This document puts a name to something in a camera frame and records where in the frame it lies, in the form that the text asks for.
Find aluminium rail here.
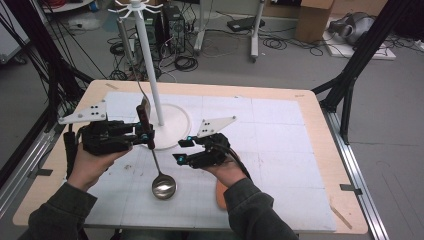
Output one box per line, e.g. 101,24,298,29
321,108,390,240
0,122,68,219

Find white round table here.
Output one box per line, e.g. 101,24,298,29
41,0,96,15

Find black computer tower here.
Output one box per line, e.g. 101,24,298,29
162,4,186,54

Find person's right hand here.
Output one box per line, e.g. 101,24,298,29
202,155,250,189

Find wooden spatula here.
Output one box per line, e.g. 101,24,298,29
215,179,230,211

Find cardboard box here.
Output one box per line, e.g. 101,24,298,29
294,0,335,44

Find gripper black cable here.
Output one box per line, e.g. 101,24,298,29
213,142,253,181
63,123,80,180

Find black bracket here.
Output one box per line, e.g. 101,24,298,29
339,183,363,196
28,167,55,178

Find person's left hand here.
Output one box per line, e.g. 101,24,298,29
67,146,133,193

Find white utensil rack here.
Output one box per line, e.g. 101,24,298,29
108,0,193,151

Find white board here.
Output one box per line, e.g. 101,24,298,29
322,29,397,61

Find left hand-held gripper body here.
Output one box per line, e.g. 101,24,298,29
58,100,138,157

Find steel spoon with wooden handle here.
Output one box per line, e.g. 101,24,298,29
135,104,178,201

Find white cabinet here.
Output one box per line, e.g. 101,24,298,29
0,0,32,65

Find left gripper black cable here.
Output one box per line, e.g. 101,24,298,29
63,123,80,180

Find black metal frame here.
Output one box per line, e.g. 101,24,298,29
311,0,424,145
0,0,95,183

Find black flat box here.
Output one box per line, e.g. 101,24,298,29
227,16,266,33

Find white grid mat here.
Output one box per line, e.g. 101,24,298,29
66,91,338,233

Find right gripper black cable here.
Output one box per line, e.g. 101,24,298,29
213,142,253,181

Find coiled black cable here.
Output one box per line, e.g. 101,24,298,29
174,54,200,73

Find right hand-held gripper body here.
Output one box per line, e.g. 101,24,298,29
185,115,238,169

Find black floor cables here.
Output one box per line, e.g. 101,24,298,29
262,34,325,58

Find grey rounded appliance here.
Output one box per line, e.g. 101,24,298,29
328,12,376,46

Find white stand leg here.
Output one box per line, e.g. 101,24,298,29
194,0,210,55
249,0,268,63

